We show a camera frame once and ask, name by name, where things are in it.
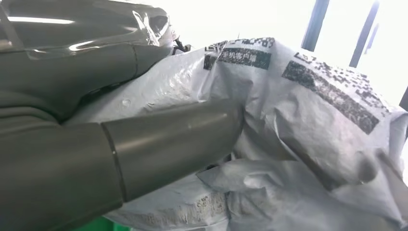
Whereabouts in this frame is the green plastic crate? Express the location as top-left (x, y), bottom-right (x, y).
top-left (75, 217), bottom-right (131, 231)

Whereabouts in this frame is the large white crumpled mailer bag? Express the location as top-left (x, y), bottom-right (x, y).
top-left (103, 157), bottom-right (408, 231)

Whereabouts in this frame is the dark window frame bar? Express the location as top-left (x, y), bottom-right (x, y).
top-left (301, 0), bottom-right (331, 52)
top-left (349, 0), bottom-right (381, 68)

